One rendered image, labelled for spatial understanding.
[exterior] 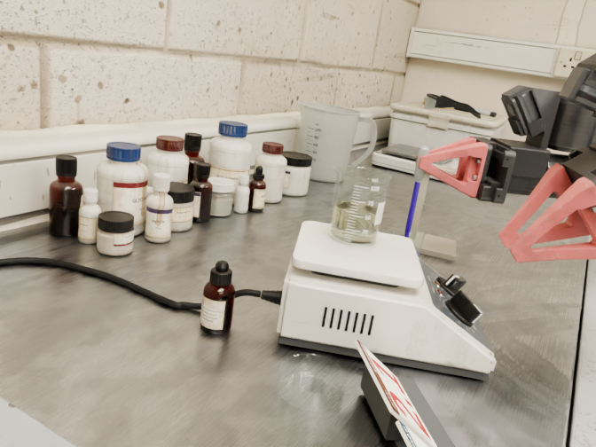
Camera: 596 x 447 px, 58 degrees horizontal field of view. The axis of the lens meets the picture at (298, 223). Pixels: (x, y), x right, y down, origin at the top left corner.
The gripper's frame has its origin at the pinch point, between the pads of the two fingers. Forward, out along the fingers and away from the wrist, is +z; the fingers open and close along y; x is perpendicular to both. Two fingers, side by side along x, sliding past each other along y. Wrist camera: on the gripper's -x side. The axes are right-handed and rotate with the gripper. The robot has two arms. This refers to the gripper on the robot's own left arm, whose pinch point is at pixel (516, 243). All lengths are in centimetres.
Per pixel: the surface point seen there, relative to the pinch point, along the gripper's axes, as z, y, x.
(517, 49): -39, -138, 6
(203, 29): 24, -52, -38
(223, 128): 27, -41, -22
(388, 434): 14.9, 11.7, 3.4
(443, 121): -7, -111, 9
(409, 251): 8.7, -6.5, -1.4
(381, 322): 13.3, 1.2, 0.4
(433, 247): 8.1, -33.3, 9.8
